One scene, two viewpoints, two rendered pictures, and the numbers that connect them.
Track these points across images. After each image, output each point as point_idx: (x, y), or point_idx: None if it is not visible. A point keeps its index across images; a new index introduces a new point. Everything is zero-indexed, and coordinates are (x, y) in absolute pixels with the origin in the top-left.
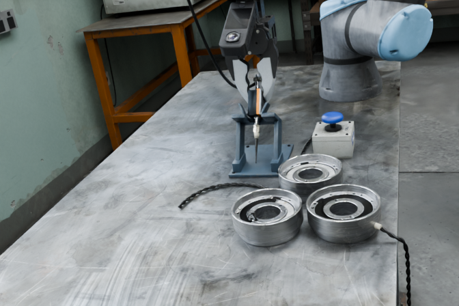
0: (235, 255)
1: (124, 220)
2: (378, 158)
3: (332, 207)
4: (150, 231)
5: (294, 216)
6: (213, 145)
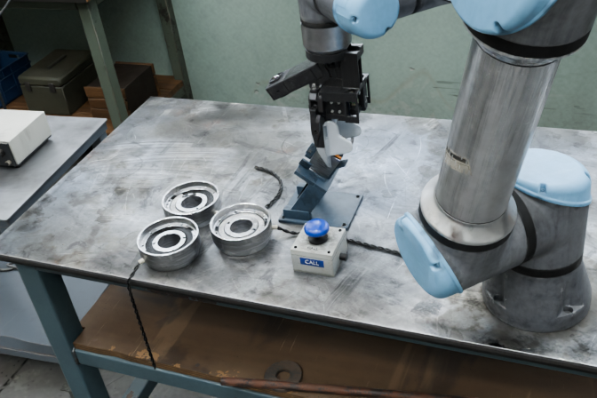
0: None
1: (253, 144)
2: (283, 290)
3: (179, 236)
4: (229, 158)
5: (165, 210)
6: (380, 175)
